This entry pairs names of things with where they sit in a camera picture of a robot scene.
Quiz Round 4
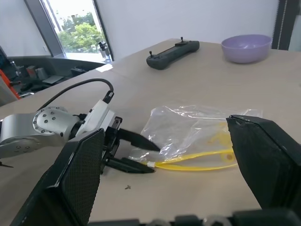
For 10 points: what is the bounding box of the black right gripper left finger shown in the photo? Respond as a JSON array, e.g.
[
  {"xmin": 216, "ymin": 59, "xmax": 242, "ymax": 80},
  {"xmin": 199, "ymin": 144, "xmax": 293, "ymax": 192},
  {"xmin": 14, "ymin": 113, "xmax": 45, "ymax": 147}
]
[{"xmin": 10, "ymin": 129, "xmax": 106, "ymax": 226}]

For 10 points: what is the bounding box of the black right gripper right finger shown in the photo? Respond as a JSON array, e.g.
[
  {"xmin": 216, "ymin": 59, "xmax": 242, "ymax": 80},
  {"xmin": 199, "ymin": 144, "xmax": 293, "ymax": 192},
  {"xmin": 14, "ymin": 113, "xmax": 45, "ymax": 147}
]
[{"xmin": 226, "ymin": 114, "xmax": 301, "ymax": 210}]

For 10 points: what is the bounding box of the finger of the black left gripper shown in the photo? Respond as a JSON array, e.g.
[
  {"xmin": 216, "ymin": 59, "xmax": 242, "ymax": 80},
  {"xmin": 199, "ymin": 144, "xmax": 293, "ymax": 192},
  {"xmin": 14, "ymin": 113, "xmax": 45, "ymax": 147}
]
[
  {"xmin": 108, "ymin": 157, "xmax": 156, "ymax": 174},
  {"xmin": 119, "ymin": 128, "xmax": 161, "ymax": 152}
]

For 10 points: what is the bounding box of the clear plastic bag yellow zip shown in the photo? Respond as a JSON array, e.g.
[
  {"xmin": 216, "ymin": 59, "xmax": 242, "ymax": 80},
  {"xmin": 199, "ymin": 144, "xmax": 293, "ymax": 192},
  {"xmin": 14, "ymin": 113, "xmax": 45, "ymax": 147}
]
[{"xmin": 128, "ymin": 105, "xmax": 263, "ymax": 174}]

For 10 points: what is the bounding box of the dark grey counter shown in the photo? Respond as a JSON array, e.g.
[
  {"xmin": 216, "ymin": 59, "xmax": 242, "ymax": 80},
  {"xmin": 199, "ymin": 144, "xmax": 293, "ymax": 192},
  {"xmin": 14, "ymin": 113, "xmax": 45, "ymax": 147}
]
[{"xmin": 7, "ymin": 56, "xmax": 111, "ymax": 95}]

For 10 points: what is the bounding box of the clear drinking bottle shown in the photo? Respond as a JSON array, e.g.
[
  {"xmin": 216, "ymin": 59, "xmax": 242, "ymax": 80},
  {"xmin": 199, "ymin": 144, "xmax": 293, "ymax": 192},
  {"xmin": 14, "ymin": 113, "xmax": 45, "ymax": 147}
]
[{"xmin": 99, "ymin": 40, "xmax": 111, "ymax": 62}]

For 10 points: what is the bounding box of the black handheld remote controller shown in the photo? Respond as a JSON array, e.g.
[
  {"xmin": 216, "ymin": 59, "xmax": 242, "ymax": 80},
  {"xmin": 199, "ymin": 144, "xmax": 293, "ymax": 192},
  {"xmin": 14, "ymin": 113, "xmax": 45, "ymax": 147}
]
[{"xmin": 146, "ymin": 37, "xmax": 200, "ymax": 71}]

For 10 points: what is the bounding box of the purple plastic bowl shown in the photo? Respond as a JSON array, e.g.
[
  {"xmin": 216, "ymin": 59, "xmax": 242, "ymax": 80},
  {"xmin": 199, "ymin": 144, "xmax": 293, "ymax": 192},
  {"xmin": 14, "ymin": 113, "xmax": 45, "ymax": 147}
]
[{"xmin": 221, "ymin": 34, "xmax": 273, "ymax": 64}]

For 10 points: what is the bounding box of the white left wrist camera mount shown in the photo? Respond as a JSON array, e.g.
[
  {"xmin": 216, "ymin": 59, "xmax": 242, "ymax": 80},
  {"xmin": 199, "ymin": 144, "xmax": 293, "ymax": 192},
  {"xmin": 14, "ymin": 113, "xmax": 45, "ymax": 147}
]
[{"xmin": 79, "ymin": 99, "xmax": 116, "ymax": 136}]

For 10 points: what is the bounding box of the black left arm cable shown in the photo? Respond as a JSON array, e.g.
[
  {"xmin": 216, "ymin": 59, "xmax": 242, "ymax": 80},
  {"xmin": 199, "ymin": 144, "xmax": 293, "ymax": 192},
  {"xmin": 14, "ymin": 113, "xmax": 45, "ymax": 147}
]
[{"xmin": 43, "ymin": 78, "xmax": 115, "ymax": 111}]

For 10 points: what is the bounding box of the dark window frame post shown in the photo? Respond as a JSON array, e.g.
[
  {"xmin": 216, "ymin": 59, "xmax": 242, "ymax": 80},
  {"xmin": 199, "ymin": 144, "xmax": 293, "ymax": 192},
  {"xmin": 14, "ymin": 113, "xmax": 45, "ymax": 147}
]
[{"xmin": 93, "ymin": 0, "xmax": 115, "ymax": 62}]

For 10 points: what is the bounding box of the orange metal frame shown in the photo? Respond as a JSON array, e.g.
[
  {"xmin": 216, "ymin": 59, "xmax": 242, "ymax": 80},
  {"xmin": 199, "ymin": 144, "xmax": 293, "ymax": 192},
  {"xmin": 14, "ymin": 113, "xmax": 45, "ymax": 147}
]
[{"xmin": 0, "ymin": 68, "xmax": 20, "ymax": 101}]

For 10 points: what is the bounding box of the black perforated post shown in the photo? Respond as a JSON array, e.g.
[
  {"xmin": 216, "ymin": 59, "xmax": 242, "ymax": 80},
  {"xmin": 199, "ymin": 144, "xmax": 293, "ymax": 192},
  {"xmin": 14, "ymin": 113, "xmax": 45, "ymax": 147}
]
[{"xmin": 272, "ymin": 0, "xmax": 300, "ymax": 50}]

